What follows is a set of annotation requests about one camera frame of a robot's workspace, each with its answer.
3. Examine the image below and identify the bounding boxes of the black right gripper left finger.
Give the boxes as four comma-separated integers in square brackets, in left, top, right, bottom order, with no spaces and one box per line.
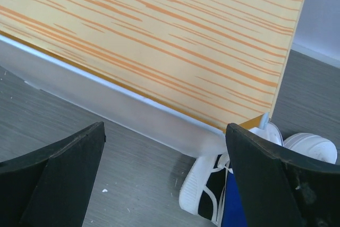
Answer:
[1,122,106,226]

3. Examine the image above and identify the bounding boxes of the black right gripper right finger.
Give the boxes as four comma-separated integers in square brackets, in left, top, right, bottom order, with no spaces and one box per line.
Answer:
[225,123,339,226]

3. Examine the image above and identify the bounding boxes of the blue canvas sneaker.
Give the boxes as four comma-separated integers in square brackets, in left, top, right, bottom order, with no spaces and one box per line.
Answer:
[220,172,248,227]

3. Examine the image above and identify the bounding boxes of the white leather sneaker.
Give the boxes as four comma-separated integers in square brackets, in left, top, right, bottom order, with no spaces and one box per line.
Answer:
[283,133,337,164]
[249,122,283,146]

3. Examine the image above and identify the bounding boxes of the frosted white cabinet door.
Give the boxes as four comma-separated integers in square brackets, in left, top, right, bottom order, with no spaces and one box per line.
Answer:
[1,36,226,157]

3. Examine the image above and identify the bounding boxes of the wood-grain shoe cabinet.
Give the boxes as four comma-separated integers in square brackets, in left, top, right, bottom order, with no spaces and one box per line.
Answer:
[1,0,304,130]

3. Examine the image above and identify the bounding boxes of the black white sneaker left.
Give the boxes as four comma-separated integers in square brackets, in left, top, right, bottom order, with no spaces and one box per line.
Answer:
[178,153,233,226]

